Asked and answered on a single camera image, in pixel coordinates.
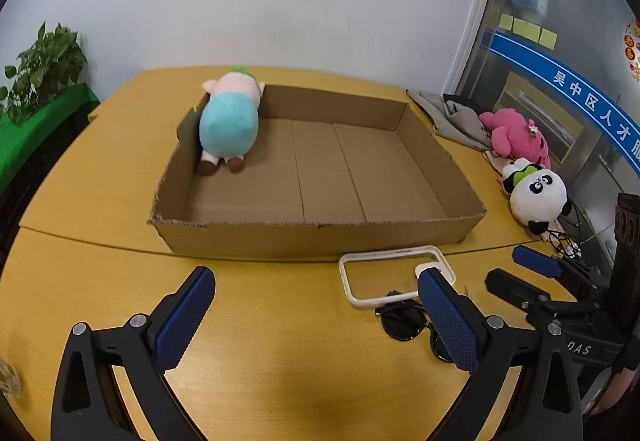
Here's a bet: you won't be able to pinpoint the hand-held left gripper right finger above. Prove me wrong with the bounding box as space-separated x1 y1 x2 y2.
416 268 586 441

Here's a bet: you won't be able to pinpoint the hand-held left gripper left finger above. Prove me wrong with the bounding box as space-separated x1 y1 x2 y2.
51 266 217 441

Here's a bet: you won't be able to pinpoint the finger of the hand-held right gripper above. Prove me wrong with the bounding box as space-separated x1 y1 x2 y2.
512 245 566 279
485 268 553 314

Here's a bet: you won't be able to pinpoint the black sunglasses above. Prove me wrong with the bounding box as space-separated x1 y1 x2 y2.
374 290 458 364

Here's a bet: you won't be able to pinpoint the white phone case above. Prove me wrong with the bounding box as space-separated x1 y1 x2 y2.
338 245 457 309

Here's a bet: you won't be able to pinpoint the brown cardboard box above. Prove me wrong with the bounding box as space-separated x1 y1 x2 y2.
146 82 487 258

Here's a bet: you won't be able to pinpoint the person's right hand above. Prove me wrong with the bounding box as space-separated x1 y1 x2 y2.
597 351 640 417

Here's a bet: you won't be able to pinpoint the panda plush toy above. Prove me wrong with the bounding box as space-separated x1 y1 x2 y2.
501 157 573 236

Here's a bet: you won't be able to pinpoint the pink plush toy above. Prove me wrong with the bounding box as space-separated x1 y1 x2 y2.
479 108 552 170

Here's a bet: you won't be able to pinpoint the grey cloth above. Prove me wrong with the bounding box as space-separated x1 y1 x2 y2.
406 90 493 152

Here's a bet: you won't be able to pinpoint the pale crumpled item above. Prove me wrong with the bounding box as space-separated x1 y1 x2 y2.
0 358 22 399

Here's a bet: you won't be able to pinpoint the blue banner strip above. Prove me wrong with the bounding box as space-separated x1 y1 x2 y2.
487 31 640 166

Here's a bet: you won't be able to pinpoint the teal and pink pig plush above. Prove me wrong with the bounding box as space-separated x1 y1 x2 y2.
199 66 266 175

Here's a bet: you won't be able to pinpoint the red window decoration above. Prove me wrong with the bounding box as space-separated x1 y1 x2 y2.
622 18 640 82

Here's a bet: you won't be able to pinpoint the green potted plant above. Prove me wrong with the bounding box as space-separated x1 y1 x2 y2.
0 21 90 124

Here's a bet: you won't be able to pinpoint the black cables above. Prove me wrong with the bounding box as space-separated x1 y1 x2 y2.
542 201 601 262

